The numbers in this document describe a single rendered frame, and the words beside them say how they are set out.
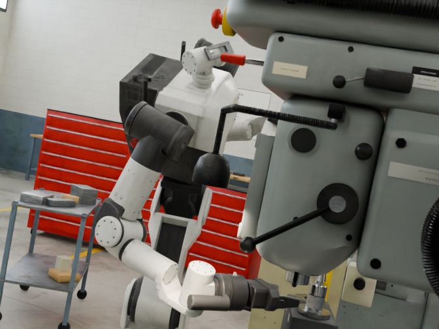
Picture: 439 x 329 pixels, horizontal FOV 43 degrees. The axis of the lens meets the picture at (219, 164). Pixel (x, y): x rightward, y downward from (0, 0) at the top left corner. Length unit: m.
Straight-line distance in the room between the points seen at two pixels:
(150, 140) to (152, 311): 0.55
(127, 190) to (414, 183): 0.73
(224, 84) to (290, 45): 0.63
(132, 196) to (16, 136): 10.90
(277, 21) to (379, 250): 0.43
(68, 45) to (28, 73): 1.07
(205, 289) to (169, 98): 0.52
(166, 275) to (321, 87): 0.64
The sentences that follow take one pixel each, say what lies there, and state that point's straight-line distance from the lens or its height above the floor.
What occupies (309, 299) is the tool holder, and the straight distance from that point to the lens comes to 1.52.
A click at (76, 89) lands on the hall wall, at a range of 11.64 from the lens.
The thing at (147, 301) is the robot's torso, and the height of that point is 1.01.
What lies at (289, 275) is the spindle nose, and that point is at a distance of 1.10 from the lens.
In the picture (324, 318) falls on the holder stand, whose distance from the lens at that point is 1.51.
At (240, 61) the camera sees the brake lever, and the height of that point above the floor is 1.70.
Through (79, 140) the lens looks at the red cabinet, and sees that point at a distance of 6.42.
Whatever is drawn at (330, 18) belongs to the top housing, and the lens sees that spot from 0.99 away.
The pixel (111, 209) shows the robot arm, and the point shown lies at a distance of 1.43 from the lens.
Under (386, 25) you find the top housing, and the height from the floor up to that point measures 1.76.
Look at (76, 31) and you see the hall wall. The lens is 11.85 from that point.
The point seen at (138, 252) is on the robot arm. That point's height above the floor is 1.21.
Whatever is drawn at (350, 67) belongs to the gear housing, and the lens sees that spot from 0.98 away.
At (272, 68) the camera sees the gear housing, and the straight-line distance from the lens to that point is 0.99.
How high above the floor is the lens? 1.53
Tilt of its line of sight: 3 degrees down
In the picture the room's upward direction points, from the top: 11 degrees clockwise
